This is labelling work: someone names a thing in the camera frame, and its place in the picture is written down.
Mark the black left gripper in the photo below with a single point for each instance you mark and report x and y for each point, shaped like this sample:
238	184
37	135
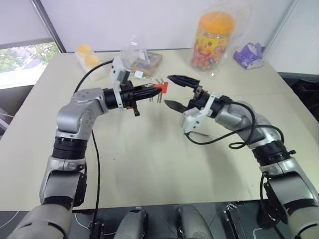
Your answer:
127	95

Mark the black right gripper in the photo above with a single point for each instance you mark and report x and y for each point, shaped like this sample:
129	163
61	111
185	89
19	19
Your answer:
199	98

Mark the red hex key holder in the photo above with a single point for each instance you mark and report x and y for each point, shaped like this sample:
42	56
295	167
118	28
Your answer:
163	87

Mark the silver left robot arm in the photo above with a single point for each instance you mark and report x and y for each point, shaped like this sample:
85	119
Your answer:
74	117

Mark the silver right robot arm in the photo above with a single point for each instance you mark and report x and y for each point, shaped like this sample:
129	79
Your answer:
274	139

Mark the silver hex key in holder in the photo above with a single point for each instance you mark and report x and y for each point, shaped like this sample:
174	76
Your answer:
158	98
162	97

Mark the small white label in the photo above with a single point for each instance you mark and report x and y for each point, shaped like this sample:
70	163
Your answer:
138	74

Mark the brown box in clear bag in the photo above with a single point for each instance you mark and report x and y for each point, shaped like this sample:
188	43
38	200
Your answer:
149	62

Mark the candy jar with orange lid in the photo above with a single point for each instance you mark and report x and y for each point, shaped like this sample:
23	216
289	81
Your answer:
213	42

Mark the clear box with yellow balls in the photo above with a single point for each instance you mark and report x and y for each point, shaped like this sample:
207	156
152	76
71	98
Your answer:
88	62

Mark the purple tissue pack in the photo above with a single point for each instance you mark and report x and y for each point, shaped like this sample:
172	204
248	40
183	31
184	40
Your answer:
249	56

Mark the candy jar in plastic bag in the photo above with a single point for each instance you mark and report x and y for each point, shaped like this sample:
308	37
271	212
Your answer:
236	30

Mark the black bag beside table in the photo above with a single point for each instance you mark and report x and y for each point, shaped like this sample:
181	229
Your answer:
302	89

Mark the dark rounded grey shape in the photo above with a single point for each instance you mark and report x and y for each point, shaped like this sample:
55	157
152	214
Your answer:
190	222
132	224

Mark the black flat box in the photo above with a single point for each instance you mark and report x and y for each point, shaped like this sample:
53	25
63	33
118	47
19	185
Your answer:
243	221

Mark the white roller blind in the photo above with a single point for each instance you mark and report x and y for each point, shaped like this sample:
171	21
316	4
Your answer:
20	22

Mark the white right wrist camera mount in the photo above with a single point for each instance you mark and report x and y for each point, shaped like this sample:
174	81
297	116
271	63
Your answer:
193	119

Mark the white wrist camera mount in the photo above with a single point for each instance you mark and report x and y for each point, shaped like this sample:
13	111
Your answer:
119	72
193	119

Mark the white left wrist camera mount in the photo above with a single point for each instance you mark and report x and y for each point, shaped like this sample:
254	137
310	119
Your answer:
119	72

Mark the dark window frame post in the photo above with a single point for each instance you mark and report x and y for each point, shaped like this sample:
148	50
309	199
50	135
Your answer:
49	27

